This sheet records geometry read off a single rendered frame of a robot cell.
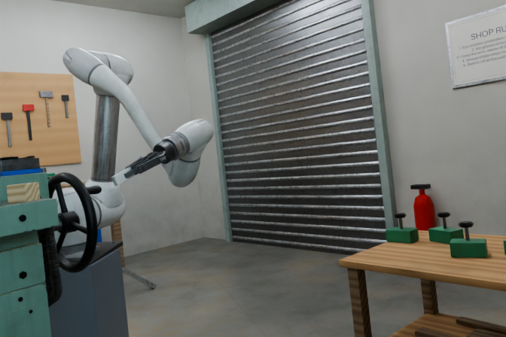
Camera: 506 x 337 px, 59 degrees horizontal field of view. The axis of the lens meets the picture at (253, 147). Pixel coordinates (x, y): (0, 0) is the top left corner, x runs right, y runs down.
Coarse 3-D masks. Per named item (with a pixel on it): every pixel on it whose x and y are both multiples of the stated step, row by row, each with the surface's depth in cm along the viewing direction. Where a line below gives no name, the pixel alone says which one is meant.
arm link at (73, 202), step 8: (64, 192) 178; (72, 192) 179; (56, 200) 176; (72, 200) 177; (80, 200) 179; (72, 208) 176; (80, 208) 178; (96, 208) 188; (80, 216) 178; (96, 216) 187; (80, 224) 178; (56, 232) 174; (72, 232) 176; (80, 232) 178; (56, 240) 175; (64, 240) 175; (72, 240) 176; (80, 240) 178
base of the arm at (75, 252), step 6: (72, 246) 176; (78, 246) 177; (84, 246) 180; (96, 246) 190; (66, 252) 175; (72, 252) 176; (78, 252) 177; (66, 258) 174; (72, 258) 174; (78, 258) 174
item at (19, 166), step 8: (0, 160) 112; (8, 160) 113; (16, 160) 114; (24, 160) 116; (32, 160) 117; (0, 168) 112; (8, 168) 113; (16, 168) 114; (24, 168) 116; (32, 168) 117; (40, 168) 118; (0, 176) 112
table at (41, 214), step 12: (0, 204) 96; (12, 204) 91; (24, 204) 91; (36, 204) 93; (48, 204) 95; (0, 216) 88; (12, 216) 90; (24, 216) 91; (36, 216) 93; (48, 216) 95; (0, 228) 88; (12, 228) 89; (24, 228) 91; (36, 228) 93
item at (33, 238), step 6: (18, 234) 100; (24, 234) 101; (30, 234) 102; (36, 234) 103; (0, 240) 97; (6, 240) 98; (12, 240) 99; (18, 240) 100; (24, 240) 101; (30, 240) 102; (36, 240) 103; (0, 246) 97; (6, 246) 98; (12, 246) 99; (18, 246) 100
